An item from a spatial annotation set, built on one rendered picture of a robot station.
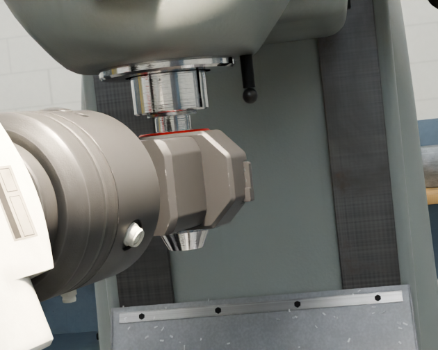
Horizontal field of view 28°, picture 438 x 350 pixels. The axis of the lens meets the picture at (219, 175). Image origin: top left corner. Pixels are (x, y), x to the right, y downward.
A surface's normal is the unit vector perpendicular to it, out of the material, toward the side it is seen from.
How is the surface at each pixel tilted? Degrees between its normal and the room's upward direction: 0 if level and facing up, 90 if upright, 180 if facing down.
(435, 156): 90
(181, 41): 149
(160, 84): 90
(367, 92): 90
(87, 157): 61
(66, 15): 104
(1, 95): 90
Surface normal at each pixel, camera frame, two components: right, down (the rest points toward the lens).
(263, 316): -0.16, -0.39
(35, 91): -0.13, 0.07
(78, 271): 0.74, 0.61
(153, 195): 0.91, -0.04
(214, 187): -0.40, 0.08
